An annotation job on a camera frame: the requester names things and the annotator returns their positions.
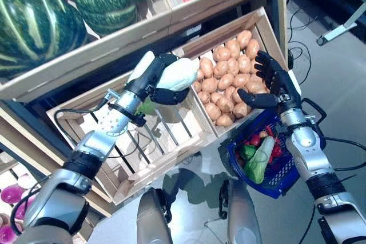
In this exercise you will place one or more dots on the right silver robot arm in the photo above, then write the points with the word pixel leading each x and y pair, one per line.
pixel 306 141

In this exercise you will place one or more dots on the red tomato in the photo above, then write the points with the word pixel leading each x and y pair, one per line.
pixel 255 140

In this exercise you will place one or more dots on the low wooden produce crate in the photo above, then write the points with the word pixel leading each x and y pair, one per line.
pixel 57 152

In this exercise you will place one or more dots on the green striped pumpkin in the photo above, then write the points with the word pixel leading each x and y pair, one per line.
pixel 103 1
pixel 37 32

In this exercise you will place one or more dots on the white desk leg with caster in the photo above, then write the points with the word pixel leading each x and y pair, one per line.
pixel 340 29

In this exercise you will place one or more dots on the magenta round vegetable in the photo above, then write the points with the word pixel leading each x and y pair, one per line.
pixel 8 234
pixel 11 194
pixel 23 209

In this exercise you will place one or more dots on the robot right leg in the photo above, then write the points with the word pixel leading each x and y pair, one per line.
pixel 243 215

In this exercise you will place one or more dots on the wooden display stand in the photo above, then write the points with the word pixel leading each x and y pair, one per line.
pixel 281 12

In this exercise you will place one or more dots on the wooden crate of potatoes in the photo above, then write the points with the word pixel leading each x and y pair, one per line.
pixel 206 38

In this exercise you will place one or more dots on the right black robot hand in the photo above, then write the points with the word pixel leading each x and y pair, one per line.
pixel 281 84

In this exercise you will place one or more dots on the slatted wooden cabbage crate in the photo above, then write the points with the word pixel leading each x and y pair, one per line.
pixel 160 167

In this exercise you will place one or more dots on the robot leg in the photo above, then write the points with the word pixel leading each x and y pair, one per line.
pixel 243 215
pixel 154 218

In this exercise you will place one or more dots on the red pepper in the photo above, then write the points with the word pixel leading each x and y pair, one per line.
pixel 276 148

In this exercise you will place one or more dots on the robot left leg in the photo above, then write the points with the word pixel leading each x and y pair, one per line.
pixel 154 218

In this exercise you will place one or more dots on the brown potato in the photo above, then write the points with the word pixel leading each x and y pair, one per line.
pixel 204 96
pixel 220 68
pixel 215 96
pixel 206 67
pixel 233 48
pixel 221 53
pixel 254 85
pixel 241 109
pixel 252 48
pixel 225 119
pixel 236 96
pixel 213 110
pixel 229 92
pixel 232 66
pixel 244 38
pixel 253 68
pixel 241 80
pixel 197 86
pixel 200 75
pixel 224 104
pixel 226 81
pixel 244 63
pixel 209 84

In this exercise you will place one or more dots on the wooden crate of pumpkins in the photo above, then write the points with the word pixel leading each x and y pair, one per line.
pixel 100 52

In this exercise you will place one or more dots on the pale pink round vegetable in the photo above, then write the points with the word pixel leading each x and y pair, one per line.
pixel 26 180

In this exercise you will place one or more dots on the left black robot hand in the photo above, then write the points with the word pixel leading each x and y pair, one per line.
pixel 148 75

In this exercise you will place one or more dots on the blue plastic shopping basket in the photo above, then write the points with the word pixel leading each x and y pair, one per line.
pixel 281 169

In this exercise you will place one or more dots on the black round floor object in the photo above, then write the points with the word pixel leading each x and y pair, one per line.
pixel 290 58

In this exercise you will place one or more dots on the green bell pepper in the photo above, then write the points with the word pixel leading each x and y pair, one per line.
pixel 247 152

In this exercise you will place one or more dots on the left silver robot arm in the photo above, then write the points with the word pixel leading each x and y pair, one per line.
pixel 114 124

